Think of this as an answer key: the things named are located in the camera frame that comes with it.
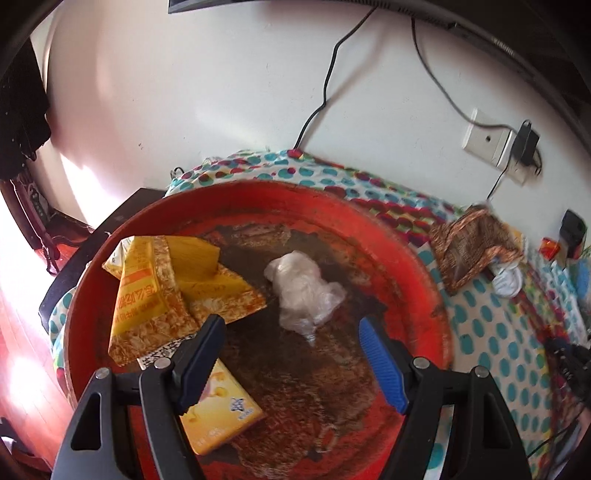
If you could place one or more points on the yellow snack bag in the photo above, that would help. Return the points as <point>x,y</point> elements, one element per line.
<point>147,295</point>

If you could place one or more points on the black power adapter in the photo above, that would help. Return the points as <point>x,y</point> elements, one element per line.
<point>524,141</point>

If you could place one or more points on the polka dot cloth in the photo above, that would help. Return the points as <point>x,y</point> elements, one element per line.
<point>485,332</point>

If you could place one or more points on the white power outlet plate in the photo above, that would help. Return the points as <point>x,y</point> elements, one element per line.
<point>517,173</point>

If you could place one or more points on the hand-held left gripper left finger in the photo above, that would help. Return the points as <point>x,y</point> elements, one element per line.
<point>203,369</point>

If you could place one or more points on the round red tray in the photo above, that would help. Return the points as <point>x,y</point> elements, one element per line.
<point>323,392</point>

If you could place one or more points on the brown snack bag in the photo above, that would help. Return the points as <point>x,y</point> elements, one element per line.
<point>466,249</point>

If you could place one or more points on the small black device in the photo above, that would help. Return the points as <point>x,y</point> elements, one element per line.
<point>571,230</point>

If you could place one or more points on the white wall socket plate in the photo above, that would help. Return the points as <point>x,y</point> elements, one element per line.
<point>487,138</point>

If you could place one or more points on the dark wooden chair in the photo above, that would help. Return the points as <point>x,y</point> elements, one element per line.
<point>51,230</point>

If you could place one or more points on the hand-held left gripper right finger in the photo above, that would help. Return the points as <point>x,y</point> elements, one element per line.
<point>378,355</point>

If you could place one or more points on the small yellow box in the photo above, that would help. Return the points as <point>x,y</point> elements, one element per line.
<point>221,415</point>

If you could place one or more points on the small red packet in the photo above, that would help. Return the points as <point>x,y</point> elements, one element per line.
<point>550,249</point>

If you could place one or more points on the clear plastic bag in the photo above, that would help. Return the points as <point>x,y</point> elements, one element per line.
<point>300,286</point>

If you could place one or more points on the dark hanging cloth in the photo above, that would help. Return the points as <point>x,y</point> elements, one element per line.
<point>23,106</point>

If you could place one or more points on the black television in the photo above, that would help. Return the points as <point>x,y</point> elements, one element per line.
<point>184,3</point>

